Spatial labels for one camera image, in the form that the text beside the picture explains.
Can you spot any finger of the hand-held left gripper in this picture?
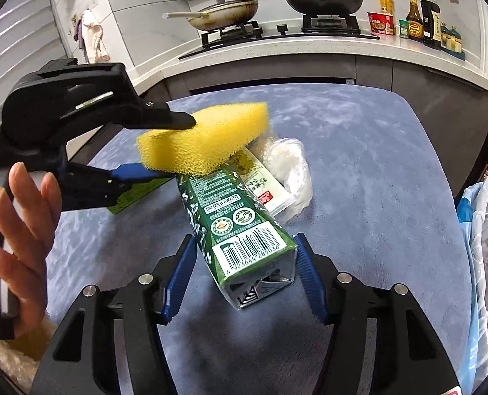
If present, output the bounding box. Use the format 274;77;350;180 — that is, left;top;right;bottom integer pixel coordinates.
34;63;197;144
59;160;176;212

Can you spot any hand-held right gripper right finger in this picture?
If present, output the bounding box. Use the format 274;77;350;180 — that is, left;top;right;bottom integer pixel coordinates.
293;234;459;395

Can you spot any green slim box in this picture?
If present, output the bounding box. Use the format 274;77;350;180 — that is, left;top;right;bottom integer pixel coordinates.
106;175;175;215

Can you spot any white flat packet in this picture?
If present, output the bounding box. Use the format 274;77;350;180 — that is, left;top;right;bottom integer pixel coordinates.
231;148;296;219

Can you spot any grey hanging cloth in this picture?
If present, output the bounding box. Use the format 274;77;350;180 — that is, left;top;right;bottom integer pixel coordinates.
73;18;86;50

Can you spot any green milk carton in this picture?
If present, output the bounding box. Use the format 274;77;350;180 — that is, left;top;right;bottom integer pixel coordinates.
177;165;299;311

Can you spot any black gas stove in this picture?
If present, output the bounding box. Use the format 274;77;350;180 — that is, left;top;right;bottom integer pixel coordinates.
178;14;380;59

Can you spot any beige frying pan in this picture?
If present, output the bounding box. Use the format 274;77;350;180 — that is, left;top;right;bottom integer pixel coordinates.
164;0;259;31

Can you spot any white kitchen counter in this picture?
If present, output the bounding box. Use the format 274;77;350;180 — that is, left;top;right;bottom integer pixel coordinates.
121;33;488;96

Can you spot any blue seasoning jar rack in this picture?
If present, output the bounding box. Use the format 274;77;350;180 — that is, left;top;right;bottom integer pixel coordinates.
439;22;466;62

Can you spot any blue-grey velvet tablecloth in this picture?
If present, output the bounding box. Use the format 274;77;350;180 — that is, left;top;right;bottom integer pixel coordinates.
44;83;475;395

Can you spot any person's left hand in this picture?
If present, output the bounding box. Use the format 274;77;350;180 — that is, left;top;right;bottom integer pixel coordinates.
0;162;62;338

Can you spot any red instant noodle cup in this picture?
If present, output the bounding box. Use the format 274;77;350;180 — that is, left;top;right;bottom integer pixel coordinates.
367;12;395;36

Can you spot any black wok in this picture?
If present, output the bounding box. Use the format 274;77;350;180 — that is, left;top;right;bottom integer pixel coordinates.
284;0;364;15

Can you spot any clear plastic bag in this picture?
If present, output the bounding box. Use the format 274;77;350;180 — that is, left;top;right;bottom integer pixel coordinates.
260;136;312;215

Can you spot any dark soy sauce bottle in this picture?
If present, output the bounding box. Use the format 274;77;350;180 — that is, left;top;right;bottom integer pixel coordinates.
420;0;442;50

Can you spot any trash bin with plastic liner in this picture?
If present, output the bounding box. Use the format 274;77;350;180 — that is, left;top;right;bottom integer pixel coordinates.
456;171;488;395

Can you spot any brown sauce bottle yellow label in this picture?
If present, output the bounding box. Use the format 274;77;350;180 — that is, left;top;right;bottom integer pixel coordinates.
406;0;423;42

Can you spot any glass pan lid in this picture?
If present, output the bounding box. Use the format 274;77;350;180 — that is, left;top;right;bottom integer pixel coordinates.
195;0;258;19

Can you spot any yellow sponge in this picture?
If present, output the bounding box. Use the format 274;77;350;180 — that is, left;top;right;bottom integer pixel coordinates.
136;102;269;172

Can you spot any white pink hanging towel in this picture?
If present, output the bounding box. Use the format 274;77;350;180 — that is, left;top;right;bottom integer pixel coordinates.
80;10;109;63

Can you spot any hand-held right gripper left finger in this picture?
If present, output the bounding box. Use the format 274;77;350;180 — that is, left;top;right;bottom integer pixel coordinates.
30;234;198;395

